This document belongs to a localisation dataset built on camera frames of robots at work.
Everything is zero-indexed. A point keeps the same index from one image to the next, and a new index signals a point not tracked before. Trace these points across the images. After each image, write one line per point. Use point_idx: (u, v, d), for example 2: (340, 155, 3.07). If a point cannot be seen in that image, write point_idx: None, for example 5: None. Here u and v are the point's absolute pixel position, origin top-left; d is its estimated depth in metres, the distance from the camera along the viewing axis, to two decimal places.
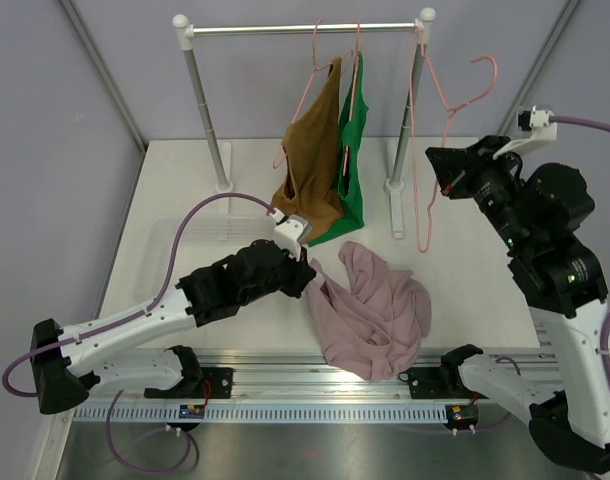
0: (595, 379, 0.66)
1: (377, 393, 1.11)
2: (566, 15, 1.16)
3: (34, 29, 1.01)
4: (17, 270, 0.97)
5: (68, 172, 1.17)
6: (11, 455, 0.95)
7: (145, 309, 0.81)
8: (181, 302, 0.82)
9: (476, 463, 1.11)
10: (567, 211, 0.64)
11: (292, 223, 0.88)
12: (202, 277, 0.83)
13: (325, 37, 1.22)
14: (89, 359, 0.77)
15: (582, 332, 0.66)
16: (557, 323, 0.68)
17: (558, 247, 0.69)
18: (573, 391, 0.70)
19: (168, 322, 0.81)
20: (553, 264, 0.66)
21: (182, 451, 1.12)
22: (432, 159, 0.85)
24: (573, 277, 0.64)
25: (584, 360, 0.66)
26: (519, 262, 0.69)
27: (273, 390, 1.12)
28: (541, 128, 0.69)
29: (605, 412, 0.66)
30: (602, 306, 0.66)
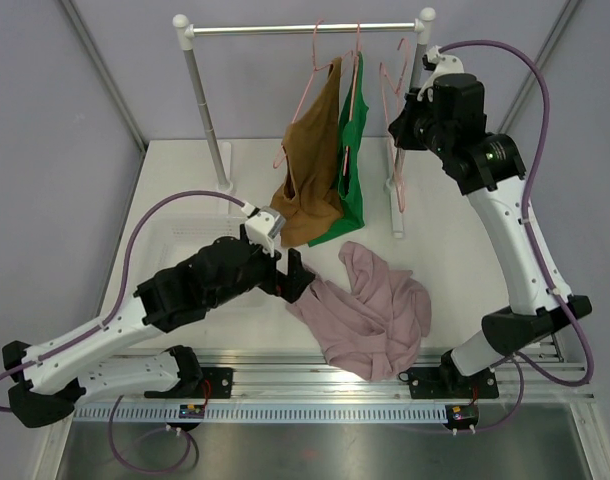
0: (521, 246, 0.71)
1: (377, 393, 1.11)
2: (566, 14, 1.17)
3: (34, 29, 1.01)
4: (17, 271, 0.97)
5: (68, 172, 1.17)
6: (11, 456, 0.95)
7: (102, 324, 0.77)
8: (136, 312, 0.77)
9: (477, 463, 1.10)
10: (458, 92, 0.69)
11: (262, 216, 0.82)
12: (163, 280, 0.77)
13: (325, 36, 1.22)
14: (51, 380, 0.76)
15: (503, 204, 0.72)
16: (481, 200, 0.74)
17: (472, 137, 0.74)
18: (508, 269, 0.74)
19: (127, 334, 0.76)
20: (473, 148, 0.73)
21: (182, 451, 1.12)
22: (392, 130, 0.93)
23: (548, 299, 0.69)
24: (491, 155, 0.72)
25: (509, 230, 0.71)
26: (445, 158, 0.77)
27: (273, 390, 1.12)
28: (445, 62, 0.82)
29: (532, 279, 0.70)
30: (521, 181, 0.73)
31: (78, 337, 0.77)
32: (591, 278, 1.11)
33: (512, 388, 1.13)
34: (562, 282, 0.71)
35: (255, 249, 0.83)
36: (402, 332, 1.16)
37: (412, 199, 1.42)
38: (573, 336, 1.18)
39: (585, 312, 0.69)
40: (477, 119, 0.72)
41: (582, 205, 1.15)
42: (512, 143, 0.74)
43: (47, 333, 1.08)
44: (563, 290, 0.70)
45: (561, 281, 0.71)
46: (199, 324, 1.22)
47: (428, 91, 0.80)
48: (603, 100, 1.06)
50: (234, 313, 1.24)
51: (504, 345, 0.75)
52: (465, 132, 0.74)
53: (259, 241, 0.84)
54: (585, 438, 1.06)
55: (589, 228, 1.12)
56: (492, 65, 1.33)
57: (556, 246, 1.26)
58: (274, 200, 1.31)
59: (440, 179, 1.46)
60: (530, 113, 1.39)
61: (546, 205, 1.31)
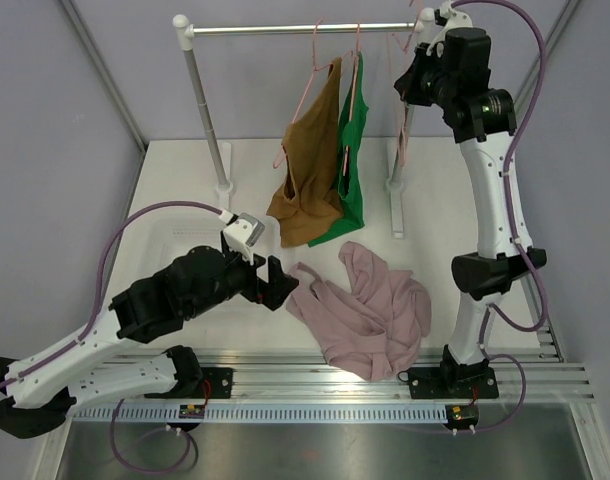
0: (495, 196, 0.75)
1: (377, 393, 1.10)
2: (567, 12, 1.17)
3: (34, 29, 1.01)
4: (17, 271, 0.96)
5: (68, 171, 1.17)
6: (11, 457, 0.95)
7: (77, 340, 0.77)
8: (111, 325, 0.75)
9: (476, 463, 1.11)
10: (465, 44, 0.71)
11: (241, 224, 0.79)
12: (139, 291, 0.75)
13: (325, 37, 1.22)
14: (33, 395, 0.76)
15: (488, 155, 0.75)
16: (470, 148, 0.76)
17: (475, 88, 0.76)
18: (481, 214, 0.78)
19: (102, 349, 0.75)
20: (471, 98, 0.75)
21: (181, 450, 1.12)
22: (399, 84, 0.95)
23: (509, 247, 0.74)
24: (487, 109, 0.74)
25: (488, 180, 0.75)
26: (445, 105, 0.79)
27: (273, 390, 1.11)
28: (455, 17, 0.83)
29: (500, 227, 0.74)
30: (509, 136, 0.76)
31: (55, 353, 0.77)
32: (591, 278, 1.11)
33: (514, 388, 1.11)
34: (527, 234, 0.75)
35: (233, 258, 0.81)
36: (401, 331, 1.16)
37: (412, 199, 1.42)
38: (573, 336, 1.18)
39: (542, 263, 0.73)
40: (481, 72, 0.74)
41: (581, 205, 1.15)
42: (510, 98, 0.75)
43: (47, 333, 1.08)
44: (526, 241, 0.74)
45: (527, 234, 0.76)
46: (199, 325, 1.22)
47: (439, 45, 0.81)
48: (603, 100, 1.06)
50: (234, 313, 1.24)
51: (466, 284, 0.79)
52: (468, 82, 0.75)
53: (237, 249, 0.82)
54: (584, 438, 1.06)
55: (589, 229, 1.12)
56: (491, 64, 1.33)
57: (556, 246, 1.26)
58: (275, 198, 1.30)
59: (439, 178, 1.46)
60: (530, 113, 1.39)
61: (546, 204, 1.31)
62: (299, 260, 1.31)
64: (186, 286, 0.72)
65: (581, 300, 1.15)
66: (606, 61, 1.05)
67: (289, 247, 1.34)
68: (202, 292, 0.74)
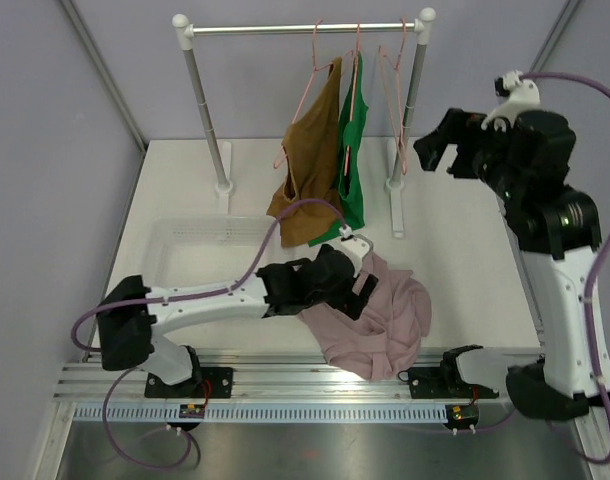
0: (574, 324, 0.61)
1: (377, 393, 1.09)
2: (566, 13, 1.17)
3: (34, 28, 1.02)
4: (18, 271, 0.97)
5: (68, 171, 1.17)
6: (11, 456, 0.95)
7: (228, 288, 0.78)
8: (260, 289, 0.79)
9: (474, 462, 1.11)
10: (544, 139, 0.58)
11: (359, 242, 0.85)
12: (276, 271, 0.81)
13: (324, 37, 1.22)
14: (171, 322, 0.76)
15: (565, 275, 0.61)
16: (543, 265, 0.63)
17: (549, 189, 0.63)
18: (550, 336, 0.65)
19: (246, 305, 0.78)
20: (547, 205, 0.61)
21: (183, 449, 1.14)
22: (431, 158, 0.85)
23: (589, 386, 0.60)
24: (567, 220, 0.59)
25: (565, 307, 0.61)
26: (508, 206, 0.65)
27: (273, 390, 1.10)
28: (520, 88, 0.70)
29: (578, 362, 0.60)
30: (593, 253, 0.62)
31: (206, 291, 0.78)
32: None
33: None
34: None
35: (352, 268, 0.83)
36: (403, 334, 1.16)
37: (412, 199, 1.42)
38: None
39: None
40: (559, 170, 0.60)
41: None
42: (593, 203, 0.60)
43: (47, 333, 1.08)
44: (609, 378, 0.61)
45: None
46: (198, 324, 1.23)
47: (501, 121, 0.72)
48: None
50: None
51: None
52: (542, 183, 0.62)
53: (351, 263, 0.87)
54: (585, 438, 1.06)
55: None
56: (491, 64, 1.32)
57: None
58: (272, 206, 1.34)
59: (440, 177, 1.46)
60: None
61: None
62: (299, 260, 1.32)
64: (329, 277, 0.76)
65: None
66: None
67: (289, 247, 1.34)
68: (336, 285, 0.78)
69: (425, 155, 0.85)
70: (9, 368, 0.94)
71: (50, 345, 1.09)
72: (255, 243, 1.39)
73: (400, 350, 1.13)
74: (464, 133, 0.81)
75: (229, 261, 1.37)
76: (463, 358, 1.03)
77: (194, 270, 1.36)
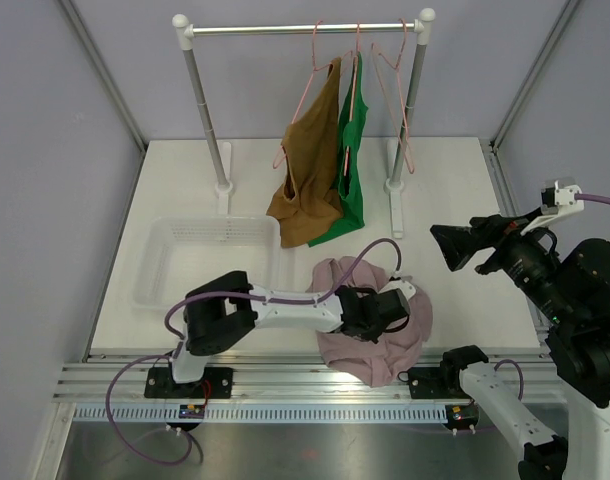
0: (605, 462, 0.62)
1: (376, 393, 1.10)
2: (566, 14, 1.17)
3: (34, 28, 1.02)
4: (17, 271, 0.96)
5: (68, 171, 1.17)
6: (11, 457, 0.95)
7: (315, 299, 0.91)
8: (337, 308, 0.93)
9: (476, 463, 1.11)
10: (609, 289, 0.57)
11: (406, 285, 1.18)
12: (348, 296, 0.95)
13: (324, 37, 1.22)
14: (266, 321, 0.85)
15: (606, 420, 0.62)
16: (583, 401, 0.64)
17: (602, 328, 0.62)
18: (577, 463, 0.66)
19: (324, 319, 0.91)
20: (594, 346, 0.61)
21: (185, 446, 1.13)
22: (458, 261, 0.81)
23: None
24: None
25: (600, 447, 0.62)
26: (556, 341, 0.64)
27: (272, 391, 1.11)
28: (570, 206, 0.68)
29: None
30: None
31: (299, 300, 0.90)
32: None
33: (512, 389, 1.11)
34: None
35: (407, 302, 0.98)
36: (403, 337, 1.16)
37: (412, 200, 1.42)
38: None
39: None
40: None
41: None
42: None
43: (47, 333, 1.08)
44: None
45: None
46: None
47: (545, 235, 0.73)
48: None
50: None
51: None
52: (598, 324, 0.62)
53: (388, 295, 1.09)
54: None
55: None
56: (492, 65, 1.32)
57: None
58: (271, 207, 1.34)
59: (441, 177, 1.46)
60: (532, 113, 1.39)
61: None
62: (299, 261, 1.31)
64: (394, 310, 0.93)
65: None
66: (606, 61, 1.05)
67: (289, 247, 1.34)
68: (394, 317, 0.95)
69: (454, 254, 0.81)
70: (10, 368, 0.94)
71: (50, 346, 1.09)
72: (254, 243, 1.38)
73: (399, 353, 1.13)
74: (500, 236, 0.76)
75: (229, 261, 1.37)
76: (468, 370, 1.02)
77: (192, 269, 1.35)
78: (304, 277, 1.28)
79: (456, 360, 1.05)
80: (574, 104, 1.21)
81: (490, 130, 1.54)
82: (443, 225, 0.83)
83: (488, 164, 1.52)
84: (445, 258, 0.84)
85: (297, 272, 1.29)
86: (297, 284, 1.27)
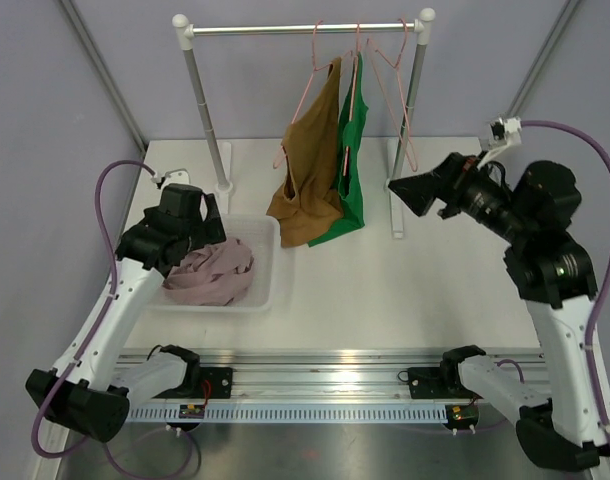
0: (577, 371, 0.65)
1: (376, 392, 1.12)
2: (566, 14, 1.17)
3: (34, 28, 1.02)
4: (18, 271, 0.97)
5: (67, 170, 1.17)
6: (11, 456, 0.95)
7: (110, 296, 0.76)
8: (134, 267, 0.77)
9: (477, 463, 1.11)
10: None
11: None
12: (136, 233, 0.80)
13: (325, 37, 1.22)
14: (101, 368, 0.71)
15: (566, 325, 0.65)
16: (543, 313, 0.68)
17: (550, 240, 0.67)
18: (557, 381, 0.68)
19: (138, 289, 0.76)
20: (544, 257, 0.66)
21: (181, 458, 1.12)
22: (421, 207, 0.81)
23: (598, 434, 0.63)
24: (562, 270, 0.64)
25: (568, 353, 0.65)
26: (512, 257, 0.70)
27: (273, 390, 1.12)
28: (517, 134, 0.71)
29: (585, 409, 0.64)
30: (590, 300, 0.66)
31: (98, 321, 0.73)
32: None
33: None
34: None
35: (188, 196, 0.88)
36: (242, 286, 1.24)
37: None
38: None
39: None
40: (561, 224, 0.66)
41: None
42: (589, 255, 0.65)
43: (47, 333, 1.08)
44: None
45: None
46: (199, 324, 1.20)
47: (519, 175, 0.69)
48: None
50: (231, 314, 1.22)
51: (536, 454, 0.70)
52: (542, 239, 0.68)
53: None
54: None
55: None
56: (493, 64, 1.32)
57: None
58: (272, 207, 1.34)
59: None
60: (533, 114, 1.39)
61: None
62: (299, 261, 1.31)
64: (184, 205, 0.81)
65: None
66: None
67: (289, 247, 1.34)
68: (193, 212, 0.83)
69: (418, 200, 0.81)
70: (10, 368, 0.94)
71: (50, 346, 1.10)
72: (253, 242, 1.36)
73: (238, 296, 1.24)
74: (459, 173, 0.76)
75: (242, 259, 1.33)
76: (466, 363, 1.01)
77: None
78: (304, 274, 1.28)
79: (454, 356, 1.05)
80: (574, 103, 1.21)
81: None
82: (398, 179, 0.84)
83: None
84: (404, 200, 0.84)
85: (298, 272, 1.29)
86: (298, 283, 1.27)
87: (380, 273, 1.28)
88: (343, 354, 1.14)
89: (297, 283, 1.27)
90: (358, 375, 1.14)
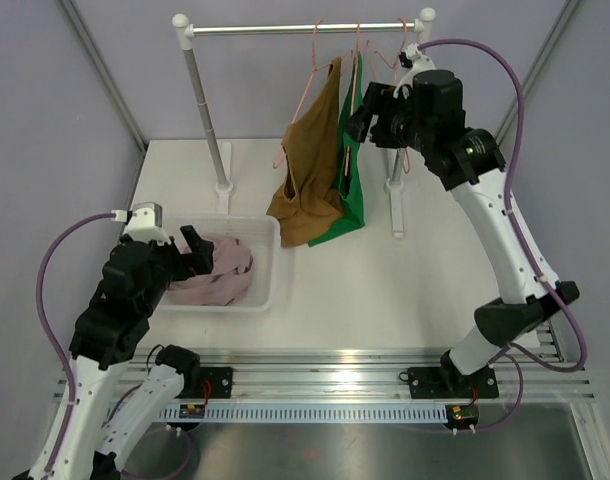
0: (507, 239, 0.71)
1: (376, 392, 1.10)
2: (566, 13, 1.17)
3: (35, 29, 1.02)
4: (18, 272, 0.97)
5: (67, 171, 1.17)
6: (12, 456, 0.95)
7: (71, 401, 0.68)
8: (90, 366, 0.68)
9: (477, 463, 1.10)
10: (437, 90, 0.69)
11: (140, 212, 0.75)
12: (84, 327, 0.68)
13: (325, 37, 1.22)
14: (77, 474, 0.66)
15: (487, 196, 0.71)
16: (465, 197, 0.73)
17: (453, 132, 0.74)
18: (494, 257, 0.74)
19: (99, 390, 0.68)
20: (454, 144, 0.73)
21: (180, 458, 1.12)
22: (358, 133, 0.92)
23: (536, 287, 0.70)
24: (472, 150, 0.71)
25: (495, 223, 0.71)
26: (428, 155, 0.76)
27: (273, 390, 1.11)
28: (421, 59, 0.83)
29: (520, 268, 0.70)
30: (502, 172, 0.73)
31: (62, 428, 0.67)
32: (589, 277, 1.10)
33: (513, 388, 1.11)
34: (549, 268, 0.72)
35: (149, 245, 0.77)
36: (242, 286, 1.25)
37: (412, 199, 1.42)
38: (573, 336, 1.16)
39: (575, 296, 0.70)
40: (458, 114, 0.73)
41: (579, 204, 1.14)
42: (491, 137, 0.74)
43: (48, 333, 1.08)
44: (550, 276, 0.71)
45: (548, 268, 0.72)
46: (199, 324, 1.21)
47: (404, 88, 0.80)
48: (602, 99, 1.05)
50: (231, 314, 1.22)
51: (497, 335, 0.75)
52: (446, 129, 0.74)
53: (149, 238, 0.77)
54: (584, 438, 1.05)
55: (587, 227, 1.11)
56: (492, 64, 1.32)
57: (555, 246, 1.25)
58: (271, 207, 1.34)
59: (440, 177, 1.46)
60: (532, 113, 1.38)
61: (544, 203, 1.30)
62: (299, 260, 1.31)
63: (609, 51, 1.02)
64: (131, 283, 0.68)
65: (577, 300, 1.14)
66: (605, 60, 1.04)
67: (289, 247, 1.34)
68: (145, 281, 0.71)
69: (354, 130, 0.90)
70: (10, 369, 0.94)
71: (51, 346, 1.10)
72: (253, 242, 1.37)
73: (239, 296, 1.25)
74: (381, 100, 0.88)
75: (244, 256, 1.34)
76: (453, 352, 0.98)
77: None
78: (303, 274, 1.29)
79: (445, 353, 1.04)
80: None
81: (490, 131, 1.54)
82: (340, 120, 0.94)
83: None
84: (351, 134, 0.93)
85: (298, 272, 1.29)
86: (297, 283, 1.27)
87: (380, 273, 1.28)
88: (342, 354, 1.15)
89: (297, 283, 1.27)
90: (358, 375, 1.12)
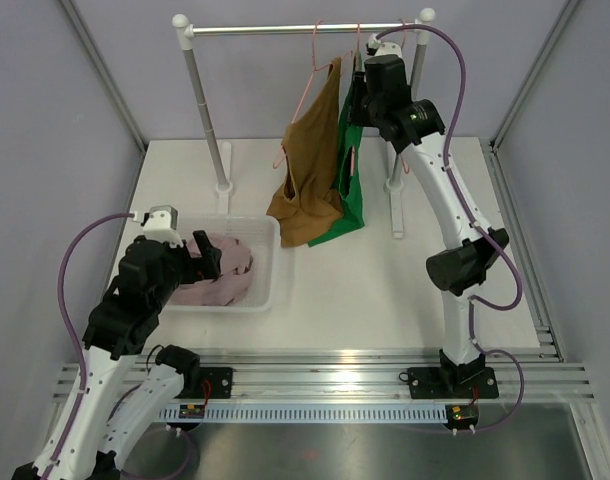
0: (444, 189, 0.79)
1: (376, 393, 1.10)
2: (566, 13, 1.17)
3: (34, 29, 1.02)
4: (17, 272, 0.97)
5: (67, 170, 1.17)
6: (12, 457, 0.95)
7: (80, 391, 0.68)
8: (101, 356, 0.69)
9: (477, 463, 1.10)
10: (382, 67, 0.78)
11: (156, 214, 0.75)
12: (98, 317, 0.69)
13: (325, 37, 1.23)
14: (82, 464, 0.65)
15: (428, 155, 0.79)
16: (411, 158, 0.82)
17: (401, 103, 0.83)
18: (437, 209, 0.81)
19: (110, 379, 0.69)
20: (400, 111, 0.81)
21: (180, 458, 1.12)
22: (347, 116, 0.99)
23: (471, 232, 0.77)
24: (415, 115, 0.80)
25: (435, 177, 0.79)
26: (379, 124, 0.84)
27: (272, 391, 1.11)
28: (383, 47, 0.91)
29: (457, 216, 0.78)
30: (441, 135, 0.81)
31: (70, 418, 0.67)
32: (589, 277, 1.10)
33: (513, 387, 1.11)
34: (484, 218, 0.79)
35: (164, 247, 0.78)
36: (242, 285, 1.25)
37: (412, 199, 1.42)
38: (573, 335, 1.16)
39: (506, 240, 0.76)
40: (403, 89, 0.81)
41: (578, 203, 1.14)
42: (433, 106, 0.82)
43: (48, 333, 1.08)
44: (485, 223, 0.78)
45: (483, 218, 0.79)
46: (199, 324, 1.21)
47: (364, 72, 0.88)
48: (602, 99, 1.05)
50: (231, 314, 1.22)
51: (444, 281, 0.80)
52: (394, 100, 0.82)
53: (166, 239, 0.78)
54: (584, 437, 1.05)
55: (586, 227, 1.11)
56: (492, 64, 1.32)
57: (554, 246, 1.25)
58: (271, 208, 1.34)
59: None
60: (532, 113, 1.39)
61: (544, 203, 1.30)
62: (299, 260, 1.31)
63: (609, 50, 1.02)
64: (146, 277, 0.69)
65: (577, 300, 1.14)
66: (604, 60, 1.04)
67: (289, 247, 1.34)
68: (158, 276, 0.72)
69: None
70: (10, 369, 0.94)
71: (51, 346, 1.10)
72: (253, 243, 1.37)
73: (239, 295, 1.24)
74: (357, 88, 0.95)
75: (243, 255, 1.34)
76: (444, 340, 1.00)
77: None
78: (303, 273, 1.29)
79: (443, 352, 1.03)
80: None
81: (489, 131, 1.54)
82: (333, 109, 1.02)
83: (488, 163, 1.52)
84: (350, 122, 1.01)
85: (298, 271, 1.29)
86: (297, 282, 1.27)
87: (380, 273, 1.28)
88: (342, 354, 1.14)
89: (297, 282, 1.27)
90: (358, 375, 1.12)
